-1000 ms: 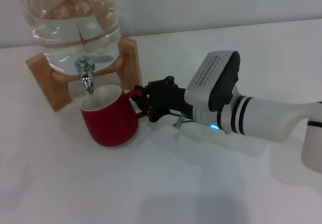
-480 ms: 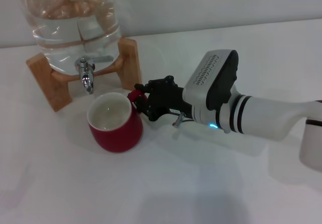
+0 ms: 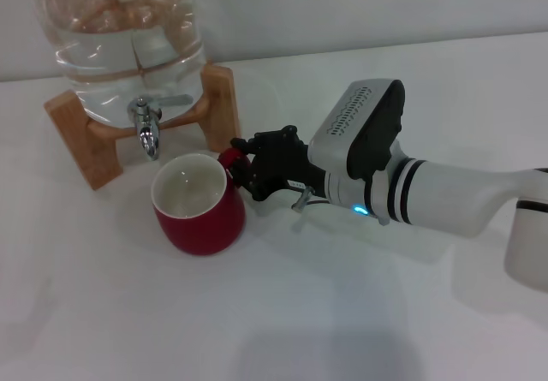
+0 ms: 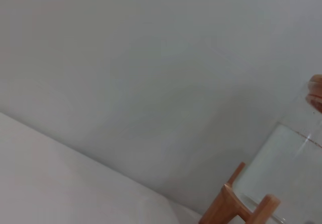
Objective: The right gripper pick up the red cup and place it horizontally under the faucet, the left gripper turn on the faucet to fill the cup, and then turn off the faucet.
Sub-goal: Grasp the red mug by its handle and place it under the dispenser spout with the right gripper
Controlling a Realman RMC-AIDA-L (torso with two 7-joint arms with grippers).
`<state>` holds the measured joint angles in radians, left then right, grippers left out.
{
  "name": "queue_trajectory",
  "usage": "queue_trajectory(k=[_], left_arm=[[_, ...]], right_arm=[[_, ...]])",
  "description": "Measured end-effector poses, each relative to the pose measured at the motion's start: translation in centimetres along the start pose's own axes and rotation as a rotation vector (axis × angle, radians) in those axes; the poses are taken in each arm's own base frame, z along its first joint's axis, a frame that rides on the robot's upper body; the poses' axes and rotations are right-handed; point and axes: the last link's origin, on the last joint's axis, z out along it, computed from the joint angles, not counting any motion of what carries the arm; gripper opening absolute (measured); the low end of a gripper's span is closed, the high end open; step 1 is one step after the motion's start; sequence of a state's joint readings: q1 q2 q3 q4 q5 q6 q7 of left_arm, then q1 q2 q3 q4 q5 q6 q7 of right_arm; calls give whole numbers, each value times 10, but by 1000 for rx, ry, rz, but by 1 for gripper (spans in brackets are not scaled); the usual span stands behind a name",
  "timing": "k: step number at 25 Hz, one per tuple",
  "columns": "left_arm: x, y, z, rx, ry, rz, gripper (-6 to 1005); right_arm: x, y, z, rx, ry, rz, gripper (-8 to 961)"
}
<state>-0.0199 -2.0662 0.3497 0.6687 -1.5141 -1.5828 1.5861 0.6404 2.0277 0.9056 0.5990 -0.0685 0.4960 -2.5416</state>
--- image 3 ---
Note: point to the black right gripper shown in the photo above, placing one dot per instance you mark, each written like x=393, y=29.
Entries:
x=282, y=162

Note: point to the red ceramic cup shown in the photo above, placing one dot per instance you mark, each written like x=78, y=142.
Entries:
x=201, y=231

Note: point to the chrome faucet tap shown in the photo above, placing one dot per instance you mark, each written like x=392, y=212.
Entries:
x=145, y=128

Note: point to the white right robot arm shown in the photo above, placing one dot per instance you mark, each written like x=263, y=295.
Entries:
x=445, y=192

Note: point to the wooden dispenser stand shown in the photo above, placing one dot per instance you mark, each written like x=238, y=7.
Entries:
x=98, y=154

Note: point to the clear glass water dispenser jar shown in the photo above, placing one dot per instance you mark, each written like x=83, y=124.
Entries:
x=120, y=55

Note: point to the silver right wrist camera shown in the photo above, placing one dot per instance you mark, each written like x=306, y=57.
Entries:
x=364, y=132

